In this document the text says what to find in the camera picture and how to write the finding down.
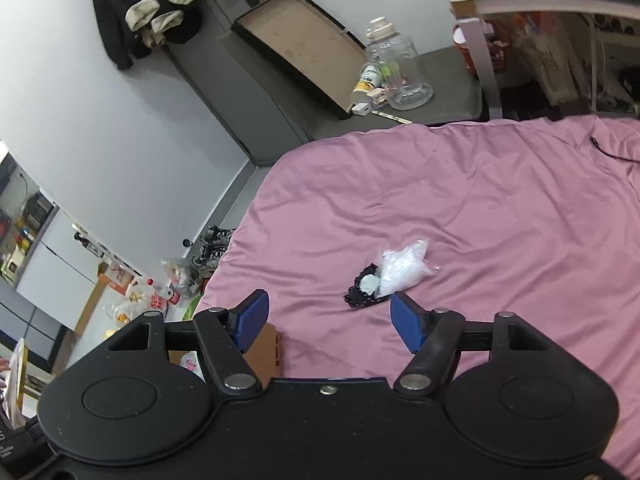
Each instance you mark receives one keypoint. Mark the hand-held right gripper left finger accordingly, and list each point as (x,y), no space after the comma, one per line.
(252,321)

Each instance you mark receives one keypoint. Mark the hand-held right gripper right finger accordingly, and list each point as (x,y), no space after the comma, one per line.
(406,322)

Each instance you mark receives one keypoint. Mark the brown cardboard box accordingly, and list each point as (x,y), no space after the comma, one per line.
(267,355)

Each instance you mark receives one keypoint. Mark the clear plastic bag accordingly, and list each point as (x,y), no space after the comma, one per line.
(402,270)

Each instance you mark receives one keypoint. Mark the black lace pad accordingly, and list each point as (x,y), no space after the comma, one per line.
(357,294)

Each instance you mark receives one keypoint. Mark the black tangled gadget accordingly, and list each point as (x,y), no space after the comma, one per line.
(212,250)

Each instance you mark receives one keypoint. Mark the small red label bottle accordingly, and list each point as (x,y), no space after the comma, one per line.
(172,296)

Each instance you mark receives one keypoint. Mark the clear bag of clutter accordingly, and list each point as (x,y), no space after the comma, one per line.
(181,275)

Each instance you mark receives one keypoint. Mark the white plastic shopping bag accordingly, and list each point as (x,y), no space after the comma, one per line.
(135,302)

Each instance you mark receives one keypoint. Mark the purple bed sheet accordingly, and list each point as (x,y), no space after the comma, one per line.
(500,210)

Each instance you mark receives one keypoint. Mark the orange and white box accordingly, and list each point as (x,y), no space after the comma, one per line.
(107,287)

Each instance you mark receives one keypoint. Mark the white kitchen cabinet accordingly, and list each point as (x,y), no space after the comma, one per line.
(55,270)

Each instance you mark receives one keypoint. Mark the white charger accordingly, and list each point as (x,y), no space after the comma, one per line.
(361,109)

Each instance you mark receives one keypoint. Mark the grey bedside table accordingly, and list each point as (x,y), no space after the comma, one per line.
(450,90)

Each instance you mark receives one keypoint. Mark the yellow snack canister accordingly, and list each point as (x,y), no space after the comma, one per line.
(365,85)

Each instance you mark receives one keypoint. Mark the large clear water jug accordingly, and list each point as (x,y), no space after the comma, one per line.
(400,70)

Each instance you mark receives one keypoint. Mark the beige tote bag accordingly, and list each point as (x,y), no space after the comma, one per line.
(552,60)

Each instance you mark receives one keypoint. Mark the black and beige jacket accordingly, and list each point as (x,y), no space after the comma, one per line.
(112,15)

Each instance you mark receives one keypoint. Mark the cluttered desk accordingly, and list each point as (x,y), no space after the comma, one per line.
(525,2)

